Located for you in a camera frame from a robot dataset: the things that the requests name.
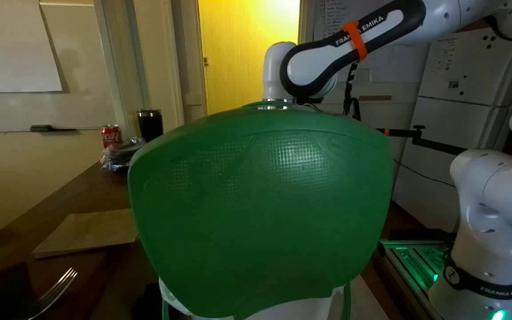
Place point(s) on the black tumbler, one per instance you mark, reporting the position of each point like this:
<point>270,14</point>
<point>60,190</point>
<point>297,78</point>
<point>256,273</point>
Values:
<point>149,126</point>

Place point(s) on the large green mesh bag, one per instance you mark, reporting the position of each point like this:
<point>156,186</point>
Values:
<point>256,215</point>

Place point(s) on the pale drawer cabinet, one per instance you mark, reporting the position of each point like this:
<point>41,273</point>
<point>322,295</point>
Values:
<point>462,90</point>

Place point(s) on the red soda can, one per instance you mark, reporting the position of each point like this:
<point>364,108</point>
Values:
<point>110,136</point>

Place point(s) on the black marker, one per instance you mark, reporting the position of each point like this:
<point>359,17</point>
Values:
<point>53,129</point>

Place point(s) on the large whiteboard with tray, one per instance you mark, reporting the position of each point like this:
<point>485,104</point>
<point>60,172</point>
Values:
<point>83,78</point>

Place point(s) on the crumpled plastic bag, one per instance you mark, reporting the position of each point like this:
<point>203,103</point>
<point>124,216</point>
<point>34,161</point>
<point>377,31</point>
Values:
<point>117,158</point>

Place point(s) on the white poster sheet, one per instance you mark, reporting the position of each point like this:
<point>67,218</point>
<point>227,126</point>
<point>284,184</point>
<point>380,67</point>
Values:
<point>12,47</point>

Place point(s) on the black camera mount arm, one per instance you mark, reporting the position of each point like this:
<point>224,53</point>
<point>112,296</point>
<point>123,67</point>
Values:
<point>427,142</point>

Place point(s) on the brown paper sheet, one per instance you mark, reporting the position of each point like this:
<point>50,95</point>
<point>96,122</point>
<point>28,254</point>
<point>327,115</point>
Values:
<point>87,232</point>

